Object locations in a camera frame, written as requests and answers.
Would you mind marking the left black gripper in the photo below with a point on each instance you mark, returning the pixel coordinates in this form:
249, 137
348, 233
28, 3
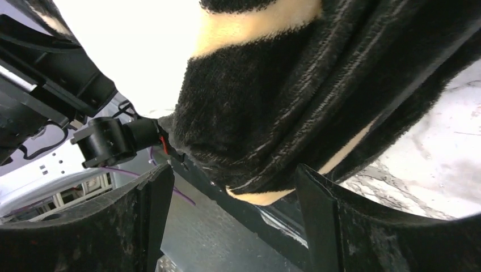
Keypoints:
46, 80

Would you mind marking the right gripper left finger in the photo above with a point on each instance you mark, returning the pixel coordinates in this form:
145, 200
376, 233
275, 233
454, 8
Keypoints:
121, 230

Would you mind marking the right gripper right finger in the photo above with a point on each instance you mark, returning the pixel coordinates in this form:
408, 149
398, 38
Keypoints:
348, 232

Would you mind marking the black floral plush pillowcase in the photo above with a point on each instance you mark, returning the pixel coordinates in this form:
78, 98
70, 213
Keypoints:
330, 84

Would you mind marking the white pillow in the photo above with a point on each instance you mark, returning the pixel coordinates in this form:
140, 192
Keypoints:
142, 46

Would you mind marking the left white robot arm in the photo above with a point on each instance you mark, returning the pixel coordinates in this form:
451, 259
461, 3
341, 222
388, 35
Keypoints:
54, 164

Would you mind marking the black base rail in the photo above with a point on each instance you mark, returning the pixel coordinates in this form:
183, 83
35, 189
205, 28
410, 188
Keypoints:
279, 225

